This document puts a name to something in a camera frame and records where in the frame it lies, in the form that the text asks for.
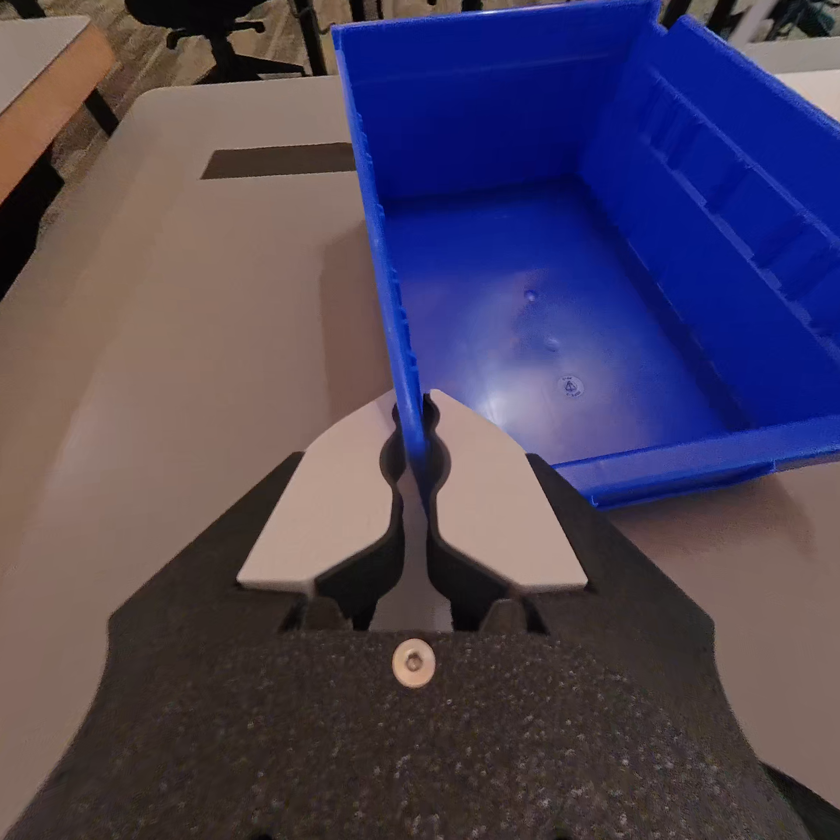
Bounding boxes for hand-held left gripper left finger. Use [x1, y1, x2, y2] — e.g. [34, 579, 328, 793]
[236, 392, 404, 624]

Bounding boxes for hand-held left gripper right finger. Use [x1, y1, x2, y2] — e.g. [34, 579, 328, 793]
[425, 389, 589, 624]

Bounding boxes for blue plastic bin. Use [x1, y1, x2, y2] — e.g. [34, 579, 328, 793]
[331, 0, 840, 511]

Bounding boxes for dark fleece jacket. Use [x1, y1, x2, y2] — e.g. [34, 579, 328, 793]
[761, 764, 840, 840]

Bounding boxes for black office chair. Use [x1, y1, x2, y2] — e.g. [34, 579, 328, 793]
[125, 0, 307, 84]

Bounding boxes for grey desk with wooden edge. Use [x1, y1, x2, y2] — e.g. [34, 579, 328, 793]
[0, 14, 119, 204]

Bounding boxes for black desk cable strip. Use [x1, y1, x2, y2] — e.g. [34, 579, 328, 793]
[200, 141, 358, 181]

